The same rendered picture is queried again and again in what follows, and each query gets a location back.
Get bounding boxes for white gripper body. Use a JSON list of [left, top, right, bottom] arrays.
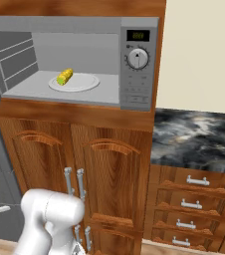
[[72, 241, 84, 255]]

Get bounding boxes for wooden cupboard door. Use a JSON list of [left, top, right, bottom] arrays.
[[84, 212, 144, 255], [0, 117, 77, 200], [70, 123, 153, 230]]

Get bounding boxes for grey microwave oven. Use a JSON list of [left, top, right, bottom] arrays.
[[0, 16, 160, 113]]

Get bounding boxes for wooden cupboard above microwave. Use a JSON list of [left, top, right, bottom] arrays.
[[0, 0, 167, 18]]

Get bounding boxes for grey appliance with drawers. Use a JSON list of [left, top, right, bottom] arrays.
[[0, 112, 25, 243]]

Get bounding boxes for wooden drawer front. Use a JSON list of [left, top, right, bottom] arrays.
[[154, 189, 225, 223], [151, 212, 225, 241], [149, 164, 225, 201], [150, 230, 222, 253]]

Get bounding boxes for white round plate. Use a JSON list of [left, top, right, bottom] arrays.
[[48, 72, 101, 94]]

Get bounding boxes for yellow corn cob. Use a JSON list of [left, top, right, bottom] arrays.
[[56, 68, 75, 87]]

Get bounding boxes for silver cupboard door handle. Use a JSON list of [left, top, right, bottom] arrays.
[[63, 166, 76, 197], [84, 225, 94, 252], [73, 224, 83, 247], [76, 167, 88, 202]]

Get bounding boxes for silver drawer handle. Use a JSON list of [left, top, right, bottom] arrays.
[[171, 235, 192, 248], [185, 174, 211, 186], [180, 198, 204, 210], [175, 218, 197, 230]]

